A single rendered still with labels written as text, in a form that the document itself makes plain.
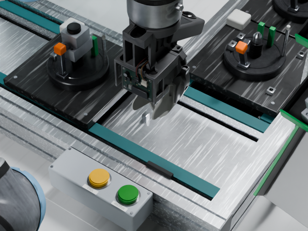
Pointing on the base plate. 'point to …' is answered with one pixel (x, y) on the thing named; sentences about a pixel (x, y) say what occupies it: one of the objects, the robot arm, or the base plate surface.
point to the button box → (114, 212)
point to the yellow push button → (99, 178)
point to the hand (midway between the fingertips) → (162, 107)
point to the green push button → (128, 194)
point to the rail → (164, 193)
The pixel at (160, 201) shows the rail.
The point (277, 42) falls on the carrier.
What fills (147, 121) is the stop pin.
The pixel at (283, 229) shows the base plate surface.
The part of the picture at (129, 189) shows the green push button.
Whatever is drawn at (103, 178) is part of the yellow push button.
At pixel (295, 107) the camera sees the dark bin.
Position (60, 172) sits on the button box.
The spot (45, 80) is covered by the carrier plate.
